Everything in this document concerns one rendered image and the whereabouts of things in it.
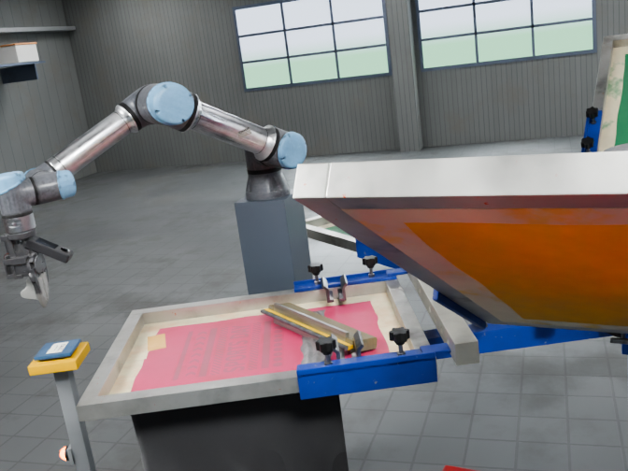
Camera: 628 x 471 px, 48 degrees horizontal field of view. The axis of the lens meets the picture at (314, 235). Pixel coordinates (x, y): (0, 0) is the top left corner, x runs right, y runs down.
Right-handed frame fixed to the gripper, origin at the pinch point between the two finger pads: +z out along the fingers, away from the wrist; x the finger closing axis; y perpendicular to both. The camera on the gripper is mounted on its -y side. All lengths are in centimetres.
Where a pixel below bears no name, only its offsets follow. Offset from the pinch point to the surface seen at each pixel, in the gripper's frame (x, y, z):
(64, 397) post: 2.0, 0.5, 27.2
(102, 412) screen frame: 41.2, -22.7, 13.6
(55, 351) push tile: 2.9, -0.5, 13.3
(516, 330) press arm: 15, -121, 19
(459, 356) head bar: 46, -100, 9
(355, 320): 5, -81, 15
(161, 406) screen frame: 41, -35, 14
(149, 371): 20.1, -28.7, 14.8
